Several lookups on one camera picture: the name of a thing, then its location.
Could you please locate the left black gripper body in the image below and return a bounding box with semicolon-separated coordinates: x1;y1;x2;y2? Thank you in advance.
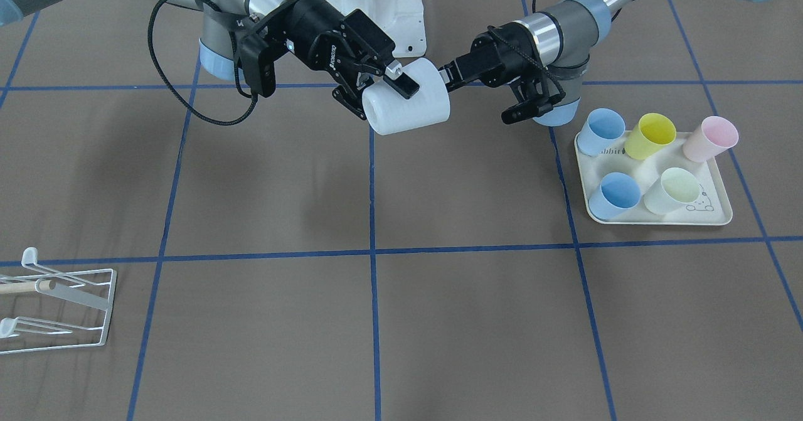
455;23;548;88

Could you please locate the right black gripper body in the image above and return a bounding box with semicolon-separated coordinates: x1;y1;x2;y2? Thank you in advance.
267;0;396;89

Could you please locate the white ikea cup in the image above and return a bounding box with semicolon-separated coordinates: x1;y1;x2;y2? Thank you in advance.
362;57;451;136

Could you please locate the pale green plastic cup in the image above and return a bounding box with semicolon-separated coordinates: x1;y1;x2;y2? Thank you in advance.
643;168;701;215

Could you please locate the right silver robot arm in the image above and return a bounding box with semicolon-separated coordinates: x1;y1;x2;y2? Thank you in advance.
2;0;420;119

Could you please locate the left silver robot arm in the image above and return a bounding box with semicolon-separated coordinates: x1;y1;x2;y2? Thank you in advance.
440;0;768;127

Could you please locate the blue cup far corner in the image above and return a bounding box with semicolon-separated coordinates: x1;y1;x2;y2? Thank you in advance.
576;109;625;157

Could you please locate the yellow plastic cup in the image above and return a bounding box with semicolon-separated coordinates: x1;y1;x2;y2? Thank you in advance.
624;113;677;161

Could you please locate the blue cup near base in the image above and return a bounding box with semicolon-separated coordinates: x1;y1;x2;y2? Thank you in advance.
588;172;642;221

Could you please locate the pink plastic cup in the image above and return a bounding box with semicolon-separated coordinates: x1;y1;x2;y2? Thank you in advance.
682;116;740;162

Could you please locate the cream plastic tray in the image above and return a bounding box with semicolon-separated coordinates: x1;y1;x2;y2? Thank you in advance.
573;131;733;226

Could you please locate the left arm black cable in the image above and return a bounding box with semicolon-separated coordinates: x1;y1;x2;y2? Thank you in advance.
489;0;623;95

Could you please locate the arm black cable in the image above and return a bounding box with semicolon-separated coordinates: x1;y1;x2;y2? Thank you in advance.
147;0;259;127
489;0;623;95

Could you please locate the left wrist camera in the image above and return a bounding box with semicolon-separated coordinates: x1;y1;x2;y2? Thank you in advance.
500;78;565;125

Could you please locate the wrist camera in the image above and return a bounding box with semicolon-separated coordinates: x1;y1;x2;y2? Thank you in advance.
500;78;565;125
238;33;276;98

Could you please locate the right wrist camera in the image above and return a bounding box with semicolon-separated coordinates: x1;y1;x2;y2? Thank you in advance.
238;33;276;98

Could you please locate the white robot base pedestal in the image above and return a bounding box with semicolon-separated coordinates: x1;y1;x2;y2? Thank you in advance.
314;0;427;58

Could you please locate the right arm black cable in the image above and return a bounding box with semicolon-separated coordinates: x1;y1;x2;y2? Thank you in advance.
147;0;259;127

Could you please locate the white wire cup rack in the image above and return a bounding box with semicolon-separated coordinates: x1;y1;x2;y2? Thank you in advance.
1;247;118;355

